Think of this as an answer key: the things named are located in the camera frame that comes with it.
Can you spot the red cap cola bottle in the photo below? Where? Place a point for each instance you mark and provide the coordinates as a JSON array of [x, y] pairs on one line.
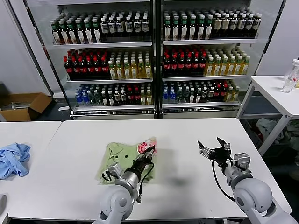
[[217, 94], [224, 94], [196, 66], [75, 70], [83, 70], [182, 66], [189, 66], [167, 66], [67, 70], [203, 66], [105, 70], [90, 70], [130, 98], [174, 66], [98, 70], [137, 98]]

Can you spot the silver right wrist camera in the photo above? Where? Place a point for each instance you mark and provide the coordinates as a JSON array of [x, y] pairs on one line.
[[243, 161]]

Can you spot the white side table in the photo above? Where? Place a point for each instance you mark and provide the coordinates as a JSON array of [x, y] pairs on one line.
[[268, 86]]

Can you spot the glass cooler door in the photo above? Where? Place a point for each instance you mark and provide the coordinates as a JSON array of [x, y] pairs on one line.
[[39, 46], [264, 46]]

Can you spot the blue water bottle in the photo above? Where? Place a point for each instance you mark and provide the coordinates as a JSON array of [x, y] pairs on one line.
[[84, 98], [172, 95], [166, 95], [78, 98]]

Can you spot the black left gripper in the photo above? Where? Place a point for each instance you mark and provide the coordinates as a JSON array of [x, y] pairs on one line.
[[141, 163]]

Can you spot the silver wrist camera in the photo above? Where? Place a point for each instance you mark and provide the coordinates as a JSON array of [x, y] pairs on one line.
[[243, 161], [115, 170]]

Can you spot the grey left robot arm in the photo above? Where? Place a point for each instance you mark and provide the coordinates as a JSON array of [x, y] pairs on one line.
[[116, 200]]

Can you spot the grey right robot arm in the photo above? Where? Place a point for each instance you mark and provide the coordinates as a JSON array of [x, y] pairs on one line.
[[252, 196]]

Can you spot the white cloth pile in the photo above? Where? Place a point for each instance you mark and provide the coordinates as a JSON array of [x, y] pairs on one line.
[[266, 126]]

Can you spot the clear green water bottle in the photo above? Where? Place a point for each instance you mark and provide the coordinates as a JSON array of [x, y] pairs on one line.
[[179, 95], [185, 95], [92, 98]]

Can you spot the open cardboard box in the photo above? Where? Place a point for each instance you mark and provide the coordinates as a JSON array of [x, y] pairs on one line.
[[39, 102]]

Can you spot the grey green cloth pile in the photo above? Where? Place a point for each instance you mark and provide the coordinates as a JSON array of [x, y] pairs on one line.
[[293, 133]]

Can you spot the green cap dark drink bottle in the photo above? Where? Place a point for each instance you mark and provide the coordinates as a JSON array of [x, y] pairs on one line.
[[88, 35], [80, 35], [71, 35], [201, 30], [62, 35], [54, 35], [184, 30], [209, 30], [168, 30], [97, 35], [192, 30], [176, 30]]

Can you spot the small dark white label bottle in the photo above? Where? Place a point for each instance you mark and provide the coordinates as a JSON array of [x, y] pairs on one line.
[[211, 95], [198, 96], [105, 99], [111, 99], [192, 96], [117, 98], [124, 98], [204, 95]]

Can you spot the light green shirt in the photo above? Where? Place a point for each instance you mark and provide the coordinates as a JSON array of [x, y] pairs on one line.
[[119, 161]]

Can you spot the small white flat object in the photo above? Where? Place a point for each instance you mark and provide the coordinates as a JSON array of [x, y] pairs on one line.
[[64, 108]]

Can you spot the metal rods bundle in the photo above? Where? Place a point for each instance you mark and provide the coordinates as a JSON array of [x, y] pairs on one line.
[[19, 105]]

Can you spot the beverage display cooler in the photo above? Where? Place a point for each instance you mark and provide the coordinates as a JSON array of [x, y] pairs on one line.
[[157, 70]]

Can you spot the yellow tea bottle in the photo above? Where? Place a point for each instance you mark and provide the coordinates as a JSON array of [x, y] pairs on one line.
[[230, 94], [238, 68], [149, 98], [236, 94], [113, 71], [127, 71], [143, 98], [134, 71], [210, 68], [120, 71], [149, 71], [231, 68], [224, 68], [142, 71], [246, 67], [217, 68]]

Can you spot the white cap dark tea bottle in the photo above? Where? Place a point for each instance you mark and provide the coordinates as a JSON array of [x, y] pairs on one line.
[[129, 27], [250, 26], [242, 26], [226, 26], [234, 26], [105, 28], [112, 28], [258, 25], [120, 28], [137, 27], [218, 26], [146, 27]]

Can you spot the crumpled blue cloth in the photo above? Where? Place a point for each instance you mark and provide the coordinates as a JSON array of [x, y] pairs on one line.
[[14, 161]]

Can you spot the clear plastic bottle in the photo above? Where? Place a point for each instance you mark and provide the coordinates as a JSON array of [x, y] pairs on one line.
[[290, 79]]

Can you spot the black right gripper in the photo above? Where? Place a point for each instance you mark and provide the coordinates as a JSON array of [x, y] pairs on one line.
[[220, 155]]

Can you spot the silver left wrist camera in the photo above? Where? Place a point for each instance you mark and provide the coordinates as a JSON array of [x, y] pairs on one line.
[[115, 170]]

